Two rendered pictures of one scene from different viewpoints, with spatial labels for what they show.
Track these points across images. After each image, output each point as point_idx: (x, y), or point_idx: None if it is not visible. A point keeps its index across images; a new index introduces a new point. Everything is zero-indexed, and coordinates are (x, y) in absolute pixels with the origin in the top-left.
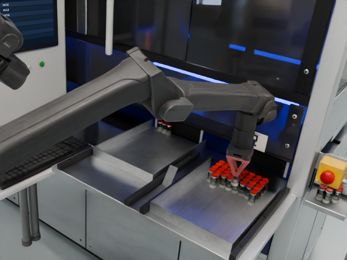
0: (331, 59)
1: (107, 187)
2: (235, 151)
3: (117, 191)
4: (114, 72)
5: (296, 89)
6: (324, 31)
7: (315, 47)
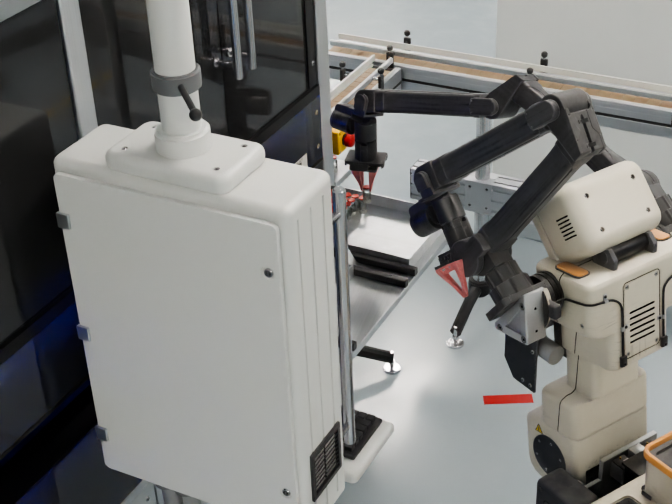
0: (323, 37)
1: (377, 305)
2: (384, 159)
3: (380, 297)
4: (540, 91)
5: (310, 86)
6: (313, 17)
7: (312, 36)
